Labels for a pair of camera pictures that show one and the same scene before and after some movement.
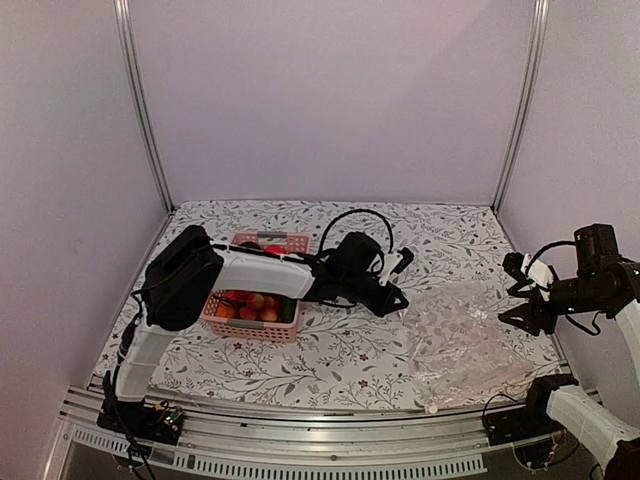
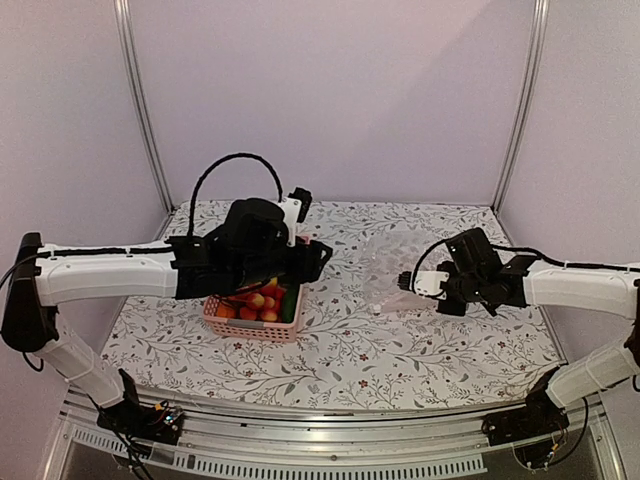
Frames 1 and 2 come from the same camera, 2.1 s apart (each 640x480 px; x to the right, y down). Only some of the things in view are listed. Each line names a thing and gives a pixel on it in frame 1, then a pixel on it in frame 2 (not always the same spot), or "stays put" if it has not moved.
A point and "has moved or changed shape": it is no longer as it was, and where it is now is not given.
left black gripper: (386, 307) → (309, 265)
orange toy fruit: (223, 310) stays put
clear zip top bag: (462, 352) has moved or changed shape
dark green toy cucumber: (288, 308) stays put
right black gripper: (533, 311) → (458, 310)
